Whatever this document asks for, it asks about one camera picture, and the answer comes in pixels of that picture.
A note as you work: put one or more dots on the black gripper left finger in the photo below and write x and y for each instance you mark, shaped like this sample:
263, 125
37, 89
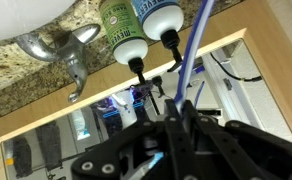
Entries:
152, 143

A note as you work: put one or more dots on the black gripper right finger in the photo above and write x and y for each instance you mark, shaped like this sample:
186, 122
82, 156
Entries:
239, 150

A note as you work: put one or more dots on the wood framed mirror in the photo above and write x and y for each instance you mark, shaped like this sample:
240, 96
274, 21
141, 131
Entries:
86, 91

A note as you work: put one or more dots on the green label soap pump bottle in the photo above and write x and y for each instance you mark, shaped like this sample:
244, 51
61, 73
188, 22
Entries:
126, 33

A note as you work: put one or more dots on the chrome sink faucet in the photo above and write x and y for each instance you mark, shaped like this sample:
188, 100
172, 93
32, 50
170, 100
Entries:
74, 50

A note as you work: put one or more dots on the blue label soap pump bottle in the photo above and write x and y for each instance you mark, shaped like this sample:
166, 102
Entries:
159, 20

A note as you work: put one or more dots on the white oval sink basin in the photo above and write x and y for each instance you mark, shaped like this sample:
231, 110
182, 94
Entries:
19, 16

